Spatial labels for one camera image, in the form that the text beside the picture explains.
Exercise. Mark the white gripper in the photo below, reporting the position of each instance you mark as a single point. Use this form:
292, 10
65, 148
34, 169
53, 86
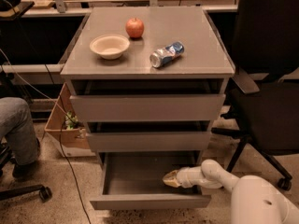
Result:
183, 176

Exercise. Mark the grey bottom drawer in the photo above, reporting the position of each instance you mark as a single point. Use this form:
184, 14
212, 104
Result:
134, 180

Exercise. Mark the grey drawer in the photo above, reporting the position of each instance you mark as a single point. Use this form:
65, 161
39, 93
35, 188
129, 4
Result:
134, 180
148, 141
162, 107

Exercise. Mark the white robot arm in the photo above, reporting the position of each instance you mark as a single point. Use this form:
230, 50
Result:
253, 199

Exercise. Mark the grey middle drawer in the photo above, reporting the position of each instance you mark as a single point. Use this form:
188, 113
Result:
148, 141

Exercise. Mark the grey drawer cabinet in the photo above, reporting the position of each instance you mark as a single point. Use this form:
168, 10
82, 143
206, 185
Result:
203, 68

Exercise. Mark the grey top drawer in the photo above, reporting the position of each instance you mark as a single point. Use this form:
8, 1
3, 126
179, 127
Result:
162, 107

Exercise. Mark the black office chair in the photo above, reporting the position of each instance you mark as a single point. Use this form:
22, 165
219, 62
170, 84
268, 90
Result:
264, 46

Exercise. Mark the cardboard box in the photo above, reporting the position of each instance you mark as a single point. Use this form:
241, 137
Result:
69, 142

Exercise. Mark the green item in box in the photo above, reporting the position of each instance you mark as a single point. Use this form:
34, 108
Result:
70, 121

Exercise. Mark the crushed blue soda can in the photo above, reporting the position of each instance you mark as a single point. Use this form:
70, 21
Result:
160, 57

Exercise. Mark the black chair base left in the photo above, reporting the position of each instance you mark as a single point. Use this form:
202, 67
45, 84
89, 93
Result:
44, 192

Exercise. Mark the white paper bowl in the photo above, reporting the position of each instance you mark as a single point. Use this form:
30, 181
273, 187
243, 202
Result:
110, 47

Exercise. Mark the black shoe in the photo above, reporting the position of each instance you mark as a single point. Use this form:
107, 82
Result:
23, 169

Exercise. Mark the red apple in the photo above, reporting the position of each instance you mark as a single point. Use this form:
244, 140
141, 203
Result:
134, 27

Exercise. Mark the person leg in jeans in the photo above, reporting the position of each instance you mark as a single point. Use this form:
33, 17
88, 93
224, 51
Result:
17, 127

